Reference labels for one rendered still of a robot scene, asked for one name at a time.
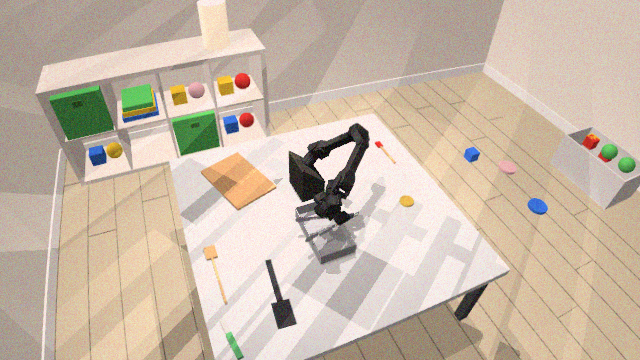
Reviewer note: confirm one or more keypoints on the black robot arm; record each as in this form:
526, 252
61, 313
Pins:
346, 178

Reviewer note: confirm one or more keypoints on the light brown wooden board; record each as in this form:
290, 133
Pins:
238, 181

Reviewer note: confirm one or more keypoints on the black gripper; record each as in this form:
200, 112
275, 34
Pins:
339, 218

